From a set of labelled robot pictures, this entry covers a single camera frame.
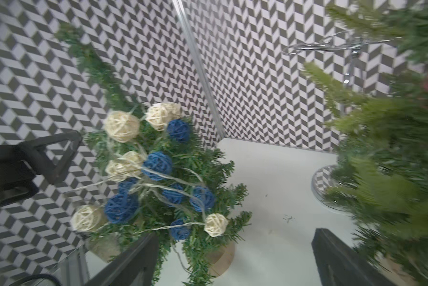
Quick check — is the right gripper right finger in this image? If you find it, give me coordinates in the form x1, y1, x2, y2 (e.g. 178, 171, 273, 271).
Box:
311, 228, 394, 286

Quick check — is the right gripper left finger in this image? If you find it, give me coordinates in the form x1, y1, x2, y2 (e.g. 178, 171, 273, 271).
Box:
85, 234, 159, 286

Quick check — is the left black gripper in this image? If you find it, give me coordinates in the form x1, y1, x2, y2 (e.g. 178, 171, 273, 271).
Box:
0, 131, 82, 207

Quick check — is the rattan ball string light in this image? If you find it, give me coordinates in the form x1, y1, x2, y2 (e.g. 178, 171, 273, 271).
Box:
72, 100, 236, 242

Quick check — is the dark green christmas tree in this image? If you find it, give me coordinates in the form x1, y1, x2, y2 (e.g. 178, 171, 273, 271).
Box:
55, 23, 252, 286

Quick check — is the light green fern tree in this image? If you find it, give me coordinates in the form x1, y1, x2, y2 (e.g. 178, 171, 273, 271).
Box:
304, 3, 428, 286

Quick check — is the chrome jewelry stand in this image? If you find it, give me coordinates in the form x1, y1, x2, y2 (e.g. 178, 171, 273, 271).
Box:
281, 30, 402, 213

